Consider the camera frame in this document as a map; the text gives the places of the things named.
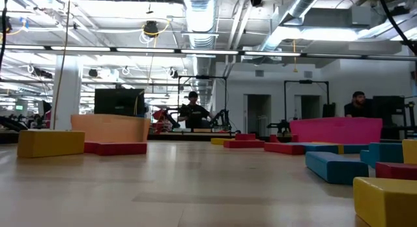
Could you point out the red background object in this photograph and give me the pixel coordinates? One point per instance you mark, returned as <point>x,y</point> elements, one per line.
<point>159,117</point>

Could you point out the white column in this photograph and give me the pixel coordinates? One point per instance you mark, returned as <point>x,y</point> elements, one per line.
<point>67,86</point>

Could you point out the red plastic bin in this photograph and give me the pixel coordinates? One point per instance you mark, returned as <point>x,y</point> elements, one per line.
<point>337,130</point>

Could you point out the background black robot arm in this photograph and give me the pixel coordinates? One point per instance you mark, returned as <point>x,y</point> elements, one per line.
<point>170,117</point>
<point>223,117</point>
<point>280,126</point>
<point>11,124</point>

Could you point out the long overhead light bar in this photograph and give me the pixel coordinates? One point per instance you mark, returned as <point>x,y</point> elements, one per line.
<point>208,52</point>

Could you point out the person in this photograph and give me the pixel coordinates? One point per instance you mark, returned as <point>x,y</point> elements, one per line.
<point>194,113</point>
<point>357,105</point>

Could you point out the dark doorway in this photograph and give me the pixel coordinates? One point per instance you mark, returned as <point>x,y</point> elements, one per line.
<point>309,109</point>

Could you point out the black cabinet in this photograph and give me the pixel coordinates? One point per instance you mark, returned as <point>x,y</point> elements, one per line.
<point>387,113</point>

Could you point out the black stand with yellow part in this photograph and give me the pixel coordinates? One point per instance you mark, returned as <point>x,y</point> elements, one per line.
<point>410,117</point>

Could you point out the wide silver ventilation duct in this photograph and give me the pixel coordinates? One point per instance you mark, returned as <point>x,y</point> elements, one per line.
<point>200,18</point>

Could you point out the yellow wooden block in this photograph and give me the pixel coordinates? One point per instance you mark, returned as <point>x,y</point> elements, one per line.
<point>340,149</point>
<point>410,151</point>
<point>386,202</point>
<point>221,141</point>
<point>50,143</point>

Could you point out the slanted silver ventilation duct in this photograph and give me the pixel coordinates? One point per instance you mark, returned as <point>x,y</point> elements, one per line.
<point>301,8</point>

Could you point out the black monitor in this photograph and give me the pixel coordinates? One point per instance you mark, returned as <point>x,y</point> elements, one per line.
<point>119,103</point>

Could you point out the white radiator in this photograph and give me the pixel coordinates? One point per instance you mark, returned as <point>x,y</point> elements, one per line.
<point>263,126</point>

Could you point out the orange plastic bin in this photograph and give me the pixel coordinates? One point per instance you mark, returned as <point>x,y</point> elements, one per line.
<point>110,127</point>

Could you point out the green exit sign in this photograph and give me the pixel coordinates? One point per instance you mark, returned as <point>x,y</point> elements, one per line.
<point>19,107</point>

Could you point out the black metal rig frame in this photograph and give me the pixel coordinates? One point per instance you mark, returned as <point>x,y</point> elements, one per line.
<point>202,77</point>
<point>306,81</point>

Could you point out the black ceiling device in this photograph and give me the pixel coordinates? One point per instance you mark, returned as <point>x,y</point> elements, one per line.
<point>8,24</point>
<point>150,28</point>

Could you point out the red wooden arch block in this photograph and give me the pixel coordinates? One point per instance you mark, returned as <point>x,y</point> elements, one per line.
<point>273,139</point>

